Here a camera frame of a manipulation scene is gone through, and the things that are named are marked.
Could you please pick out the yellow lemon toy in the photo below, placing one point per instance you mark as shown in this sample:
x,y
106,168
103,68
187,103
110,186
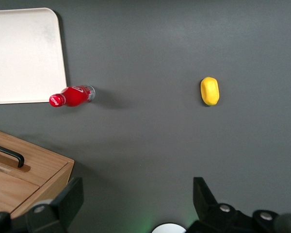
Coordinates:
x,y
209,91

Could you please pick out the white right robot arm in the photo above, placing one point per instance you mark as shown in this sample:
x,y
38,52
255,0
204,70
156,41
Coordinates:
x,y
168,229

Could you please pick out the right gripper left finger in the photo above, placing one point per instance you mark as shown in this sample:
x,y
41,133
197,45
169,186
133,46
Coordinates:
x,y
65,204

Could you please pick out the red coke bottle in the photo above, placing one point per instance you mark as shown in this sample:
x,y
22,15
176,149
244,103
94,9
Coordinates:
x,y
74,96

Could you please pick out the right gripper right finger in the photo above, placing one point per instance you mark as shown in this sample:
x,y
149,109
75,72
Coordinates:
x,y
206,206

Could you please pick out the cream plastic tray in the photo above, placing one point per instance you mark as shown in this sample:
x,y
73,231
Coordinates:
x,y
24,58

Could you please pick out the wooden drawer cabinet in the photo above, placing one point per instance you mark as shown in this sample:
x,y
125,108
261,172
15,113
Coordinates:
x,y
38,167

